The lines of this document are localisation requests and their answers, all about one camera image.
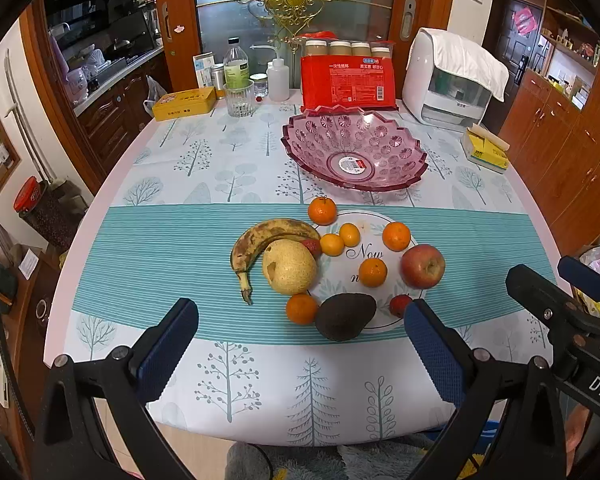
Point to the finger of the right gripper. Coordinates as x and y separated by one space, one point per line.
542 298
580 276

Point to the yellow flat box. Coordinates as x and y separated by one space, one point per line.
184 104

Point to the yellow speckled pear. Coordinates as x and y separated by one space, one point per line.
289 267

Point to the jar with beige contents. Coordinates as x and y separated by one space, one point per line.
361 48
381 52
340 48
316 47

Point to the white cloth on appliance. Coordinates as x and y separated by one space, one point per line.
461 57

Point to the clear plastic bottle green label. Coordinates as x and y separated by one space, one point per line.
236 65

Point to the red snack package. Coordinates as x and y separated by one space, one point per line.
348 81

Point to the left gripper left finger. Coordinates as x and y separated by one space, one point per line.
70 442

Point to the small white blue carton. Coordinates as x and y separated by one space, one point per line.
203 64

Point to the red lidded dark jar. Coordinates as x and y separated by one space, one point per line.
36 205

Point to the white countertop appliance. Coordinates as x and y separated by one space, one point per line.
436 98

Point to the pink glass fruit bowl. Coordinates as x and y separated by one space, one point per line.
355 149

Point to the small metal can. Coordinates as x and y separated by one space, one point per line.
218 78

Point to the dark avocado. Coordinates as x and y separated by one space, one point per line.
343 317

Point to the small kumquat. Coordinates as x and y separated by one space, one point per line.
350 234
332 244

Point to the clear drinking glass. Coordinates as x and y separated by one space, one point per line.
240 101

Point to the mandarin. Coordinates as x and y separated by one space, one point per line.
396 236
302 309
322 211
372 272

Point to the yellow tissue pack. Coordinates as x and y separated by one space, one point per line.
484 149

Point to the overripe spotted banana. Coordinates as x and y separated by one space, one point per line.
255 240

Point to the wooden cabinet right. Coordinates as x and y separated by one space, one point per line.
550 115

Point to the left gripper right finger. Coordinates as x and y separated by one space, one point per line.
530 442

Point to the red apple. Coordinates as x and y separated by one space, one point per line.
422 266

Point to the tree print tablecloth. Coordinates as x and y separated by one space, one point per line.
164 224

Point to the red hawthorn fruit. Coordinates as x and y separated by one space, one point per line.
398 305
314 247

